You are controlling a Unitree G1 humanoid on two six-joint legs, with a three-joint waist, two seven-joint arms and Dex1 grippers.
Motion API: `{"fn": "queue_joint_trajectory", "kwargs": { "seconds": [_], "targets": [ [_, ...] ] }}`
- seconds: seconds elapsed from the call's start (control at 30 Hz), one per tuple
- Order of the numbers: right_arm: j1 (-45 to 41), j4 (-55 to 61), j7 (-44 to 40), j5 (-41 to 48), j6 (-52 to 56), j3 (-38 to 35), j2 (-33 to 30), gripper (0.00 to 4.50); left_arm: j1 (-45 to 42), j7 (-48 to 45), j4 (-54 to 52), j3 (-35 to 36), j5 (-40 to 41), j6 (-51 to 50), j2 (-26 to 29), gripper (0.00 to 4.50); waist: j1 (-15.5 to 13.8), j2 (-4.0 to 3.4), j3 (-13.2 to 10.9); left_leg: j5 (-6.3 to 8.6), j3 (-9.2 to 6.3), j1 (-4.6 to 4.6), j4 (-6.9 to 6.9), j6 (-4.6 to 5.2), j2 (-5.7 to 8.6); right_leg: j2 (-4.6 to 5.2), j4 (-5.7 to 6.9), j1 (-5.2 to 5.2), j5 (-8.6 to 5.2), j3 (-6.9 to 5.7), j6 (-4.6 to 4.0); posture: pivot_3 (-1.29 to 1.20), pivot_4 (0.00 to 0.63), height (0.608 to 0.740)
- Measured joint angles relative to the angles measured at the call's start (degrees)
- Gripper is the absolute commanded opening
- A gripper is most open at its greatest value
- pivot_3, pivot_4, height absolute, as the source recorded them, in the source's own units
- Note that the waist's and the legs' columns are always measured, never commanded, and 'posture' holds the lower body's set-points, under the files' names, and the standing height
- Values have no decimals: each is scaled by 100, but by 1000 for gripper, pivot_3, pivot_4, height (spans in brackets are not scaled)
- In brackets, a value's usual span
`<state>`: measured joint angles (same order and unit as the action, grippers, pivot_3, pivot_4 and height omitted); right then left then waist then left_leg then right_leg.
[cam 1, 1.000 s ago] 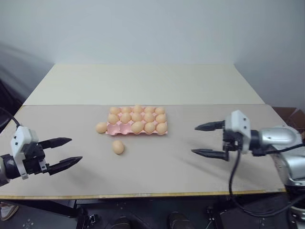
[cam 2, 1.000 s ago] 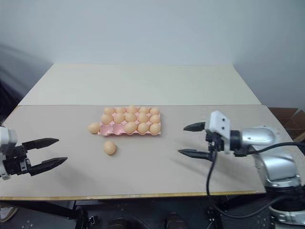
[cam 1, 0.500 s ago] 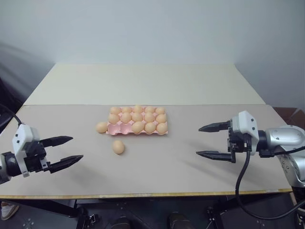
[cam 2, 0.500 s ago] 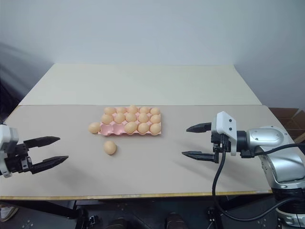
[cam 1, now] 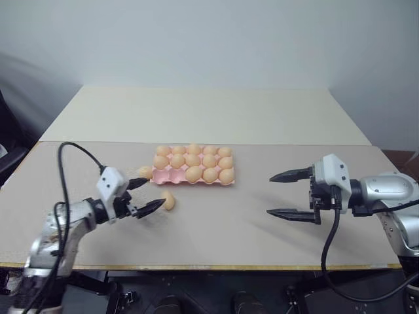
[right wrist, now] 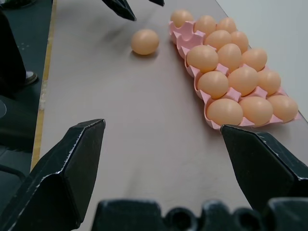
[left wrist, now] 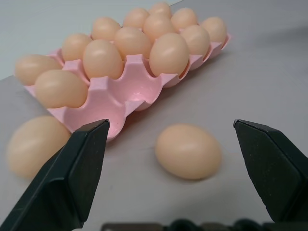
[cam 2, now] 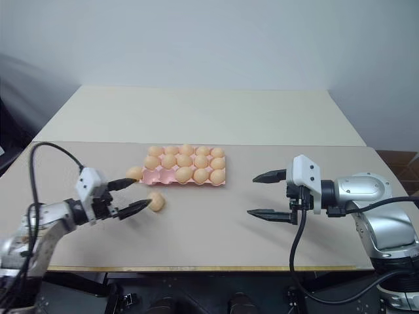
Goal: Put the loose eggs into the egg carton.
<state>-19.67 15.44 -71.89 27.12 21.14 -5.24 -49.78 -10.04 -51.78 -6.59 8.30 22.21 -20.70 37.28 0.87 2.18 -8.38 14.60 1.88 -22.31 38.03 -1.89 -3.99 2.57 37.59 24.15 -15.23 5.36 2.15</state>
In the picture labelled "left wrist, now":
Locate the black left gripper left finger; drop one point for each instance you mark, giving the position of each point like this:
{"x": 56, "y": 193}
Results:
{"x": 65, "y": 183}

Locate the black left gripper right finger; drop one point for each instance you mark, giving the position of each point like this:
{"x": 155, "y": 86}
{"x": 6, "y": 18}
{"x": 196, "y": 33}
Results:
{"x": 276, "y": 173}

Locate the beige egg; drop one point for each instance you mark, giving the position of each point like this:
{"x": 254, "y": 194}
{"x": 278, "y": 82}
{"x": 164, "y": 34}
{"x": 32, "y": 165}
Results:
{"x": 156, "y": 25}
{"x": 169, "y": 54}
{"x": 103, "y": 59}
{"x": 188, "y": 151}
{"x": 105, "y": 27}
{"x": 61, "y": 88}
{"x": 33, "y": 148}
{"x": 215, "y": 29}
{"x": 33, "y": 68}
{"x": 160, "y": 8}
{"x": 196, "y": 39}
{"x": 136, "y": 16}
{"x": 132, "y": 41}
{"x": 74, "y": 45}
{"x": 184, "y": 18}

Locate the pink egg carton tray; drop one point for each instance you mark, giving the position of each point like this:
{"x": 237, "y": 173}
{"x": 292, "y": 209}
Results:
{"x": 120, "y": 93}

